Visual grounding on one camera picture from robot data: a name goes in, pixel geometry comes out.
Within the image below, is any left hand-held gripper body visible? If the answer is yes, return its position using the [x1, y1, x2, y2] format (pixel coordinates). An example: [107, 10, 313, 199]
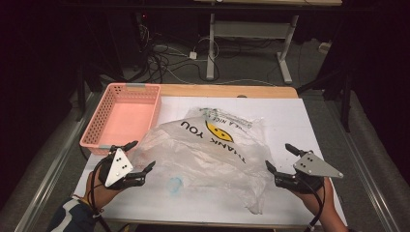
[97, 146, 148, 191]

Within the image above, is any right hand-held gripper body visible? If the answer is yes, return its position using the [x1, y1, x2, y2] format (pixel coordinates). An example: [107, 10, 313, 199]
[273, 150, 344, 195]

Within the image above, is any pink plastic basket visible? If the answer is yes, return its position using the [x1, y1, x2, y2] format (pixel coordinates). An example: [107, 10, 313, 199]
[79, 82, 162, 157]

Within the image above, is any clear smiley plastic bag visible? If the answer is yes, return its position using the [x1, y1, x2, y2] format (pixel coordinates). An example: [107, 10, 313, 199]
[129, 106, 275, 216]

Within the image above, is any person's left hand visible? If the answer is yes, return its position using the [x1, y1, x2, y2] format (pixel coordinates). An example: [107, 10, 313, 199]
[85, 170, 124, 211]

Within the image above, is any person's right hand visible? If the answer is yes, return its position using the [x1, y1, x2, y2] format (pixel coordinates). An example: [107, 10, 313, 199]
[294, 177, 335, 220]

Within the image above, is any white board mat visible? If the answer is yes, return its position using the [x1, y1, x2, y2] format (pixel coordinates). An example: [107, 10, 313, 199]
[71, 96, 348, 228]

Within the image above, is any black stand leg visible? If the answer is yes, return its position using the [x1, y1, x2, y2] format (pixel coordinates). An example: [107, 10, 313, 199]
[75, 62, 87, 123]

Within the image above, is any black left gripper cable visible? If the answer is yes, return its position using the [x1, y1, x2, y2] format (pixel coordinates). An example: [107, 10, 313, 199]
[90, 159, 114, 232]

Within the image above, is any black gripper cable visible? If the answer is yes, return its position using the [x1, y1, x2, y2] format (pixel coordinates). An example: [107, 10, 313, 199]
[90, 159, 114, 232]
[298, 177, 325, 232]

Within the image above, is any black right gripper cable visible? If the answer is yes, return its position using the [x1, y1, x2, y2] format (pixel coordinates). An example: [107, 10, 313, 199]
[298, 177, 325, 232]

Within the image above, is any metal floor rail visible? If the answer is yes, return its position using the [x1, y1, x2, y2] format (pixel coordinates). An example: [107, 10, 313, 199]
[14, 93, 101, 232]
[335, 96, 402, 232]

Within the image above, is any white floor cable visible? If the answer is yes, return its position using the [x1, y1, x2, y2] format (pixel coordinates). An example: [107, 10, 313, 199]
[161, 66, 278, 87]

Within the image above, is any tangle of black floor cables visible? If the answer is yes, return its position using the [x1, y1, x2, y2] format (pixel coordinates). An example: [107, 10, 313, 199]
[138, 23, 221, 85]

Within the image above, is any white metal desk frame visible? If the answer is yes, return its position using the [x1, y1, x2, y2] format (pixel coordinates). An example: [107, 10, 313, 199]
[206, 13, 299, 85]

